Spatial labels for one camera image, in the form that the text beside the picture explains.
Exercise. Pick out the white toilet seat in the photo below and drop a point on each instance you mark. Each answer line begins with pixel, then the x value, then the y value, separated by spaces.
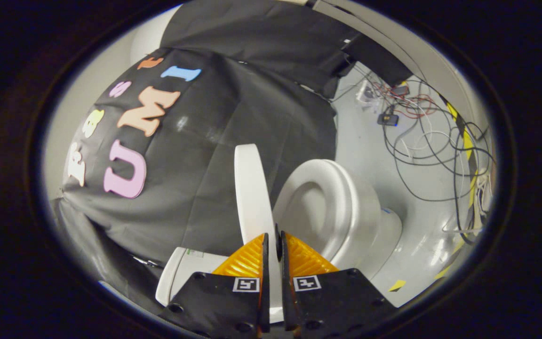
pixel 346 197

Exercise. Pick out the small black electronic box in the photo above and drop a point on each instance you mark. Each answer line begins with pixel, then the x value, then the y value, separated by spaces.
pixel 387 119

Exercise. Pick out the white toilet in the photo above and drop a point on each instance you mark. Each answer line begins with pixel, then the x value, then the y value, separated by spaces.
pixel 384 235

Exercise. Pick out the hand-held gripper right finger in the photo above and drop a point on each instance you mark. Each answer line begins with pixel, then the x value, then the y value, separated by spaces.
pixel 286 287

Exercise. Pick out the white toilet lid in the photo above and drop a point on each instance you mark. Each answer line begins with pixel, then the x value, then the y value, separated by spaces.
pixel 252 193

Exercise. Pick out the black backdrop cloth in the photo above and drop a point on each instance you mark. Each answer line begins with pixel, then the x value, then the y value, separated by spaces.
pixel 205 165

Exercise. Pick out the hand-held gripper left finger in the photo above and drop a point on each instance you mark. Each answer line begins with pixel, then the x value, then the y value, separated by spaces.
pixel 265 282

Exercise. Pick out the yellow black striped floor tape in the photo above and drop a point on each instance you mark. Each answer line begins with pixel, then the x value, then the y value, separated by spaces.
pixel 467 141

